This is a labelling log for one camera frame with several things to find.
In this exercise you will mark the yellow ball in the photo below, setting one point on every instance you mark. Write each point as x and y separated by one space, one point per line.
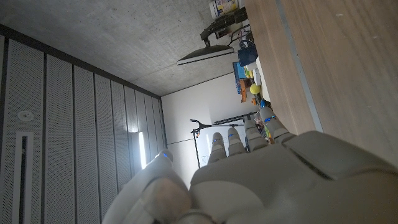
255 88

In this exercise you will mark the wall light strip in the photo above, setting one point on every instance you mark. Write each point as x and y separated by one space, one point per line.
142 151

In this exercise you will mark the black monitor on stand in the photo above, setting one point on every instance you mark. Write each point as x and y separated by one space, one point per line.
205 53

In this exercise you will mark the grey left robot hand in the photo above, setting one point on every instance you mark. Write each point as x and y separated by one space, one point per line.
280 186

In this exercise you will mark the orange storage box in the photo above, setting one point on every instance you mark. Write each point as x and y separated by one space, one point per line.
244 90

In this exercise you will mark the round ceiling detector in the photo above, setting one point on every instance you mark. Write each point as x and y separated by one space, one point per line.
25 115

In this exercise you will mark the white wipes canister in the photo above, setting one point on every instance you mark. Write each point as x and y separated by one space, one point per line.
222 7

